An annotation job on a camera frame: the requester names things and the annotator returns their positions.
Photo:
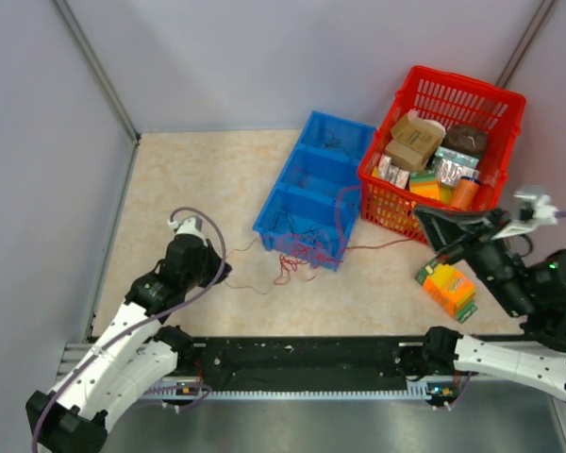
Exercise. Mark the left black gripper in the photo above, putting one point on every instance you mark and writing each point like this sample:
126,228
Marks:
216,260

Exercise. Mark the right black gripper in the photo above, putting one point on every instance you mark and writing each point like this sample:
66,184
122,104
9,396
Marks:
441,228

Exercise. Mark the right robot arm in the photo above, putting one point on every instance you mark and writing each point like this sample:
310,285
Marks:
536,294

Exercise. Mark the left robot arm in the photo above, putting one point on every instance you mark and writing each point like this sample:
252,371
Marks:
134,352

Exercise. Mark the orange bottle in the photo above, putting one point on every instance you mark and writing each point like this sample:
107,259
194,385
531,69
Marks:
464,193

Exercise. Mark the yellow sponge pack in basket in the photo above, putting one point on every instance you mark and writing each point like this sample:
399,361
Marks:
427,184

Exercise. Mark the orange yellow sponge pack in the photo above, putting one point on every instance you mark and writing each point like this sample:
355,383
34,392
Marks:
450,288

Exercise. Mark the teal tissue pack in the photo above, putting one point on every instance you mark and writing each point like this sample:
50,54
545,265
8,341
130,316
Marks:
451,165

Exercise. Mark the silver foil packets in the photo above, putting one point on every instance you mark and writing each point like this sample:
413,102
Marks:
389,172

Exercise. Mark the lower brown cardboard box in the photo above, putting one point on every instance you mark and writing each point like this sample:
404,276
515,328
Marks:
405,158

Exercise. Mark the brown cardboard box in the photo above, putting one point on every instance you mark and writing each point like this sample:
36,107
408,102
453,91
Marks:
405,158
418,134

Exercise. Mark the red plastic basket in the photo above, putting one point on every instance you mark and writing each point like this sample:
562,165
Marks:
448,99

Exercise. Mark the dark brown round item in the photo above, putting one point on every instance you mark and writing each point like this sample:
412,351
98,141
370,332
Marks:
466,139

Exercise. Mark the upper brown cardboard box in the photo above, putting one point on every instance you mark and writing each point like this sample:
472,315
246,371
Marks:
418,134

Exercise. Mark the blue three-compartment bin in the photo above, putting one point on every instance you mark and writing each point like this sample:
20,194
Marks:
312,208

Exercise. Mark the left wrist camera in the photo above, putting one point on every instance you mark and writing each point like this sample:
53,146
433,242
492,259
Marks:
192,225

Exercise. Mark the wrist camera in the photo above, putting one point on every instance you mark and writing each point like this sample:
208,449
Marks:
534,209
192,225

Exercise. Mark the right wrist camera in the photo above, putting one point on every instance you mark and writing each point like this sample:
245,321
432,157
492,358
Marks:
534,209

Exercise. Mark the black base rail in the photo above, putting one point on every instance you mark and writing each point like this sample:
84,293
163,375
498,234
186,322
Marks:
307,363

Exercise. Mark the white cable duct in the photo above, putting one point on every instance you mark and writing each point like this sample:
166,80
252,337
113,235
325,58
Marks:
414,391

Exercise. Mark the right aluminium corner post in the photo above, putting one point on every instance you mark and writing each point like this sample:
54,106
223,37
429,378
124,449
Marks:
535,26

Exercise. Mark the aluminium corner post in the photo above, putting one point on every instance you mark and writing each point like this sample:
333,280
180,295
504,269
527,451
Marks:
96,68
535,26

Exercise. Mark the left aluminium corner post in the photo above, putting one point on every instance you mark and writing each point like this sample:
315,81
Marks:
96,68

